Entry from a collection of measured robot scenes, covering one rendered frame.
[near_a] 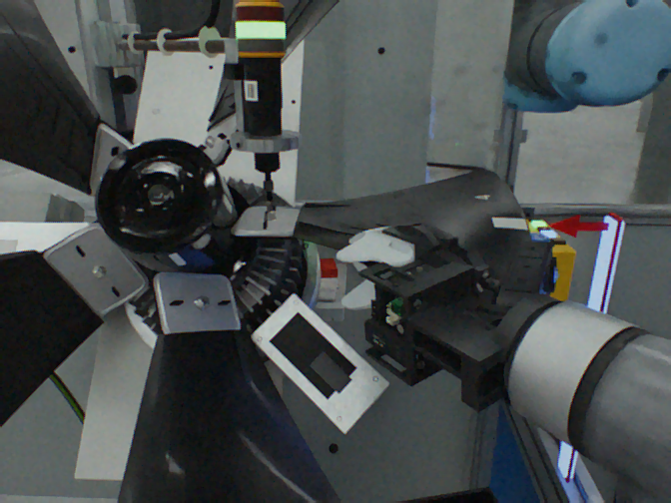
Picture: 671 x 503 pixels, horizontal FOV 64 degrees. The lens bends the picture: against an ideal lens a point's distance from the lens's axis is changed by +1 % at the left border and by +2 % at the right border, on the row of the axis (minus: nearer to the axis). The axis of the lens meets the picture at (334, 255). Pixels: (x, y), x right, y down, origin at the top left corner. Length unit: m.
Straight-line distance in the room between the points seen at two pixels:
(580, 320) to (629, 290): 1.19
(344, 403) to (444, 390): 0.95
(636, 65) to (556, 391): 0.23
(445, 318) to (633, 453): 0.12
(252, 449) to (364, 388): 0.15
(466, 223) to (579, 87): 0.18
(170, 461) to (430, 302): 0.26
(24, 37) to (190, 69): 0.32
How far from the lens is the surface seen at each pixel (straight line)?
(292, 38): 0.61
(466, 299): 0.38
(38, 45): 0.69
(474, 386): 0.33
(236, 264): 0.59
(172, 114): 0.92
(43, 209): 0.82
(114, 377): 0.80
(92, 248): 0.58
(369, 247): 0.44
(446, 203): 0.58
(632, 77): 0.43
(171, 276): 0.54
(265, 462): 0.53
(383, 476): 1.71
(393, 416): 1.57
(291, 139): 0.52
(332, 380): 0.60
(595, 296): 0.63
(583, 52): 0.42
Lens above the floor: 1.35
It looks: 21 degrees down
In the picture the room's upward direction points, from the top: straight up
